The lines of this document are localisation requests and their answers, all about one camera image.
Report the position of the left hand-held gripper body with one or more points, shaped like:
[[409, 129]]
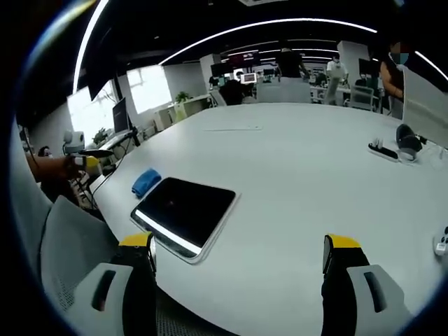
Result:
[[74, 140]]

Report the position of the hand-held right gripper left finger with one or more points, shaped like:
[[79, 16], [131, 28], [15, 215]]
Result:
[[105, 287]]

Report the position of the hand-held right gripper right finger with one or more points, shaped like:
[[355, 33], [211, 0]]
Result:
[[364, 287]]

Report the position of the blue cleaning cloth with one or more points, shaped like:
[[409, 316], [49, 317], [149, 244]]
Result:
[[146, 181]]

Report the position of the person's left hand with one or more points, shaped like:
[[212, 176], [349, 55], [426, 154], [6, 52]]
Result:
[[66, 167]]

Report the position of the grey mesh office chair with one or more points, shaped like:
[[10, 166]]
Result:
[[66, 252]]

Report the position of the black computer monitor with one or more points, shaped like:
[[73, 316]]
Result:
[[120, 115]]

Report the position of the white controller device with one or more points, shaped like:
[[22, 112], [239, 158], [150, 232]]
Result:
[[441, 242]]

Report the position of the green potted plant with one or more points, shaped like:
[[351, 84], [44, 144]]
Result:
[[182, 96]]

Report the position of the white power strip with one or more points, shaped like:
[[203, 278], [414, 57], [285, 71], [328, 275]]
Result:
[[383, 151]]

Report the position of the grey headphones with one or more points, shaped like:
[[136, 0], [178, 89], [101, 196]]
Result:
[[408, 141]]

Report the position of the small lit screen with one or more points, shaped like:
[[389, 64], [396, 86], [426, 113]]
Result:
[[248, 78]]

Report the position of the white monitor back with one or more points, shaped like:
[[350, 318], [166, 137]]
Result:
[[425, 105]]

